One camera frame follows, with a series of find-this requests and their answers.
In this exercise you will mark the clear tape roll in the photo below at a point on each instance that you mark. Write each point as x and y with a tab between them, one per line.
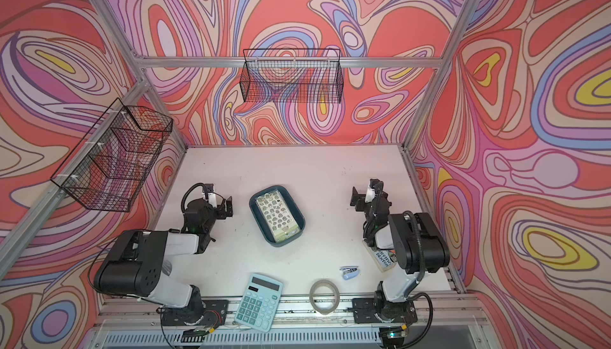
324	297

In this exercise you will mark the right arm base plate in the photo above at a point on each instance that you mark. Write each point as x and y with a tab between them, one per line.
370	311

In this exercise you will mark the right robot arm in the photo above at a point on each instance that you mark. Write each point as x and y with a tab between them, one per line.
408	245

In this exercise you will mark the left black wire basket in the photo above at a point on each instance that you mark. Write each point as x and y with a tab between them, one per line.
117	160

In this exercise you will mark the white animal sticker sheet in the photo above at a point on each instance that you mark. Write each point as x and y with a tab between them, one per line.
278	216

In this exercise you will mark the teal storage box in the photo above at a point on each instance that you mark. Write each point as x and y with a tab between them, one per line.
265	230

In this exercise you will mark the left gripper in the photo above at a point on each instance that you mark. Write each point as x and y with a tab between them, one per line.
220	210

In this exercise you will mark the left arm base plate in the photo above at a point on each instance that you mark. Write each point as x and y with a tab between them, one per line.
212	314

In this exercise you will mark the black wire basket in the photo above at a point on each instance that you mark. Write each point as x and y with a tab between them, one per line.
117	160
301	75

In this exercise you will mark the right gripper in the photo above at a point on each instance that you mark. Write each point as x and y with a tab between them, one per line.
360	199

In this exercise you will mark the back black wire basket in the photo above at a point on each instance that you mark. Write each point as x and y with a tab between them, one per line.
301	75

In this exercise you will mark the book with yellow text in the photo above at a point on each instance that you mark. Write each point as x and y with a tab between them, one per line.
384	259

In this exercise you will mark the mint green calculator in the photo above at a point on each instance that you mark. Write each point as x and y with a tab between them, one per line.
259	304

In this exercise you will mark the small blue stapler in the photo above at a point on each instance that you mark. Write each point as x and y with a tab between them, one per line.
349	272

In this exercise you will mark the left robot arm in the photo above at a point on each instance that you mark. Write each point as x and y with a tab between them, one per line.
138	263

